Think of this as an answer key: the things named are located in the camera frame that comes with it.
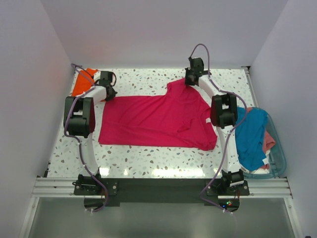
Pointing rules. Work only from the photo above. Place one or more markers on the blue t-shirt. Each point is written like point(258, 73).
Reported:
point(249, 136)

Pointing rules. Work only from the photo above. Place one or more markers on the teal plastic laundry basket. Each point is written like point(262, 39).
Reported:
point(276, 158)

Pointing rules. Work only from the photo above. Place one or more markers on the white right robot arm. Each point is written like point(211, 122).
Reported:
point(224, 116)

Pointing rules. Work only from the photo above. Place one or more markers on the white t-shirt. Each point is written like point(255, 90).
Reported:
point(260, 169)

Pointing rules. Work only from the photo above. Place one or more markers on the folded orange t-shirt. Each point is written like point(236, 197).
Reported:
point(82, 84)

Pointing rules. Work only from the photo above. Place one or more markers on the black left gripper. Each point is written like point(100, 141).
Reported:
point(113, 94)

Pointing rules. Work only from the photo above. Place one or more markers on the magenta pink t-shirt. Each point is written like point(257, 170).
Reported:
point(179, 118)

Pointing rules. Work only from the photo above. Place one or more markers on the salmon pink t-shirt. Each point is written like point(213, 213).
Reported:
point(268, 142)

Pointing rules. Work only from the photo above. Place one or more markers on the aluminium frame rail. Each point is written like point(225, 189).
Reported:
point(65, 187)

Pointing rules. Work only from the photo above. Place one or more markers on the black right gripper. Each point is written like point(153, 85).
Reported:
point(187, 82)

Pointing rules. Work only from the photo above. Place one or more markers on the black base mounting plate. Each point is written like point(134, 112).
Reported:
point(89, 184)

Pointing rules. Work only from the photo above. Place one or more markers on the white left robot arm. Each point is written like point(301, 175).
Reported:
point(91, 87)

